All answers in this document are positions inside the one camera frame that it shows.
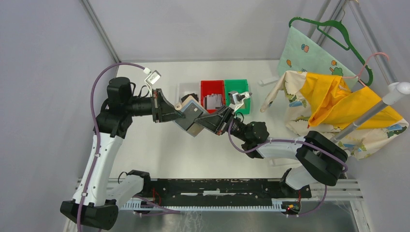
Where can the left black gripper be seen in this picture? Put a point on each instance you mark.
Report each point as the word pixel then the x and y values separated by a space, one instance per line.
pixel 162 109

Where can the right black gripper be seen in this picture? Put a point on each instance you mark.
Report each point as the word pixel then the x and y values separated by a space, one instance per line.
pixel 211 122

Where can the beige card holder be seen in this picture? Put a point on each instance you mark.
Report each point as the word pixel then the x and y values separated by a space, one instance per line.
pixel 191 110

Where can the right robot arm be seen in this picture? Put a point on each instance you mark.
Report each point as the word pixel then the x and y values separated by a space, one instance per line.
pixel 321 160

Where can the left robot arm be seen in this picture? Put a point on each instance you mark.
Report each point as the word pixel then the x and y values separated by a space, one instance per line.
pixel 93 205

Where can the white cards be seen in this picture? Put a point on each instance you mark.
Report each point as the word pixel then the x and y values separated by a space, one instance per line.
pixel 213 101

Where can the black cards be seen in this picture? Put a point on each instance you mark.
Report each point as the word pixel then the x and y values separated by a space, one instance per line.
pixel 189 97

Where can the white plastic bin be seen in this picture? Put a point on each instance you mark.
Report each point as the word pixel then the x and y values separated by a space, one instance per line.
pixel 184 89

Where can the red plastic bin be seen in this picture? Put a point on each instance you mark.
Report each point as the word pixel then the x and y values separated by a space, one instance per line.
pixel 208 87

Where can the green plastic bin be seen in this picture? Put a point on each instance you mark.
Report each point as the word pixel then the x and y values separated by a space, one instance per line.
pixel 239 85

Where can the clear plastic box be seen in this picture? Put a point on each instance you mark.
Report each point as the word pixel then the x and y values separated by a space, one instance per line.
pixel 268 81

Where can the green patterned cloth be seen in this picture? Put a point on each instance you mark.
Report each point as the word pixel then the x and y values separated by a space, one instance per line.
pixel 304 55

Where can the yellow cloth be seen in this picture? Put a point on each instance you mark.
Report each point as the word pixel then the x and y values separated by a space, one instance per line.
pixel 333 103

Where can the dinosaur print cloth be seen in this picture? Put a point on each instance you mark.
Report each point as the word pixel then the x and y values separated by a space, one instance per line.
pixel 362 142

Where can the green clothes hanger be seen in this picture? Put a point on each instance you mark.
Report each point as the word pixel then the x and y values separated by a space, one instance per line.
pixel 345 34

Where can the metal rack pole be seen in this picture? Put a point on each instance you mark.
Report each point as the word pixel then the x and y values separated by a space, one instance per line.
pixel 397 91

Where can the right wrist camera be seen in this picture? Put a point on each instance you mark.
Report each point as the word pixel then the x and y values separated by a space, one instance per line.
pixel 237 99

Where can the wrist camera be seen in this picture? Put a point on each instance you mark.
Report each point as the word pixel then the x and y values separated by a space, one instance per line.
pixel 151 79
pixel 237 99

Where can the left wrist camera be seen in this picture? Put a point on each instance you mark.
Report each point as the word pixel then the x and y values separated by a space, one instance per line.
pixel 151 79

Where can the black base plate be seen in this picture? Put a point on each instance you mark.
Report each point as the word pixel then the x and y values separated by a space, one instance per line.
pixel 220 192

